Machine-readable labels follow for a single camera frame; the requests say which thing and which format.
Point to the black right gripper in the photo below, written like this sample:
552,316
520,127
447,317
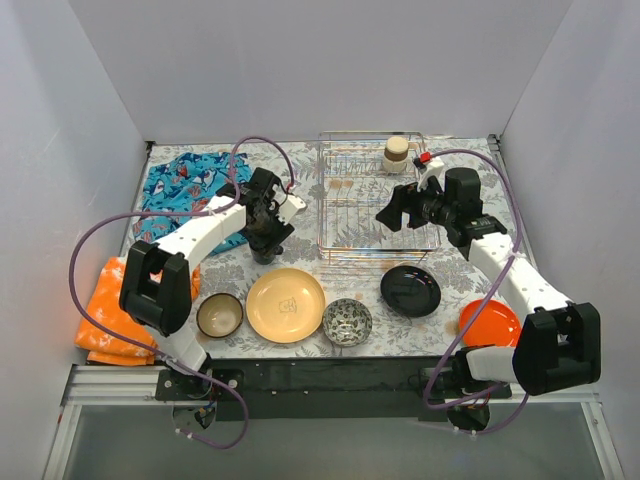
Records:
409,205

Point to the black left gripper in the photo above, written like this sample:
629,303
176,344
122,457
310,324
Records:
265,242

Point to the dark blue mug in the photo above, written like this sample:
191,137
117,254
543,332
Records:
266,255

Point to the brown rimmed cream bowl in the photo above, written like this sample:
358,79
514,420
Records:
219,315

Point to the floral patterned bowl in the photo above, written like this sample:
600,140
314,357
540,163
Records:
347,322

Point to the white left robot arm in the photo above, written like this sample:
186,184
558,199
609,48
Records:
156,288

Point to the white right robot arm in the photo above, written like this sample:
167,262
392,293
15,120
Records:
559,345

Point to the beige and brown mug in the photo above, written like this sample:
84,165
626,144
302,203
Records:
396,155

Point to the beige bear plate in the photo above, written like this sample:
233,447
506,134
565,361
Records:
285,305

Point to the floral tablecloth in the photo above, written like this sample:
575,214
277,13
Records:
234,272

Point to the blue shark print cloth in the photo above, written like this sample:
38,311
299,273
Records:
184,184

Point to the orange plate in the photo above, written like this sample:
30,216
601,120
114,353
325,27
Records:
497,325

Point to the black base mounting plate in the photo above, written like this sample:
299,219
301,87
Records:
329,387

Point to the orange tie-dye cloth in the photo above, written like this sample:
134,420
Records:
104,308

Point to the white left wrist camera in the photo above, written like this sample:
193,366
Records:
289,208

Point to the chrome wire dish rack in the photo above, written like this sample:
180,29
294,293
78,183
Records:
354,187

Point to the aluminium frame rail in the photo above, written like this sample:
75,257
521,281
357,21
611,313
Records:
96,386

